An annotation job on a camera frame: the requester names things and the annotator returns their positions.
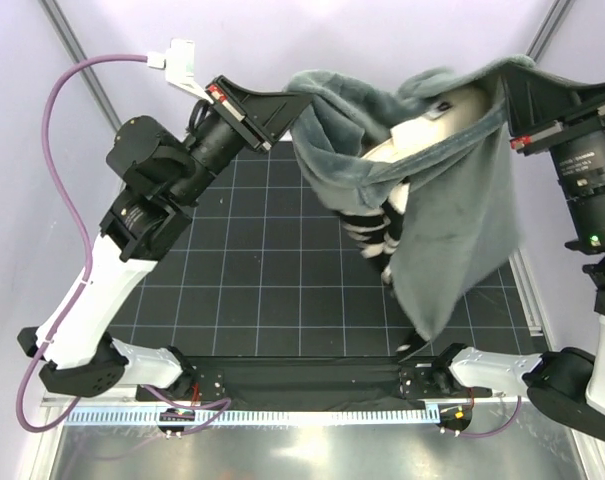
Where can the right aluminium frame post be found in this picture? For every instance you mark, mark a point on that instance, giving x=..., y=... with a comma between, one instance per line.
x=550, y=25

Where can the aluminium frame post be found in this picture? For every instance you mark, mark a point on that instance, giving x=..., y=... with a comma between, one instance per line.
x=550, y=25
x=65, y=32

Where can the slotted grey cable duct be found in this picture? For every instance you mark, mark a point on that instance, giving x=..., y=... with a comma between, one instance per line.
x=157, y=415

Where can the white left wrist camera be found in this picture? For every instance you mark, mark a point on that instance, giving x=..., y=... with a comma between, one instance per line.
x=177, y=63

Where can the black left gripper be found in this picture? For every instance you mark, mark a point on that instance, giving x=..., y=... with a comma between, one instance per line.
x=239, y=116

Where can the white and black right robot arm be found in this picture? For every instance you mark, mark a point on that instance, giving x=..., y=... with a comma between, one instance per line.
x=566, y=385

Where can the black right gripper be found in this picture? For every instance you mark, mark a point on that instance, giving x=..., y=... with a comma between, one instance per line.
x=560, y=132

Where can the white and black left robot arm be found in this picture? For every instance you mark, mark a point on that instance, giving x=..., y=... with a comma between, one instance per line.
x=163, y=178

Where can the black gridded cutting mat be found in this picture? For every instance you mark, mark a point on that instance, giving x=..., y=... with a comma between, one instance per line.
x=264, y=270

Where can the left aluminium frame post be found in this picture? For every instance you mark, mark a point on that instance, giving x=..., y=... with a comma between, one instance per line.
x=65, y=32

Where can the grey fleece zebra-lined pillowcase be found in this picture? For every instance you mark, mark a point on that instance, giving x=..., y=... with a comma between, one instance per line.
x=431, y=227

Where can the cream rectangular pillow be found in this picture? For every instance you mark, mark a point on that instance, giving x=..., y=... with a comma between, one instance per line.
x=453, y=121

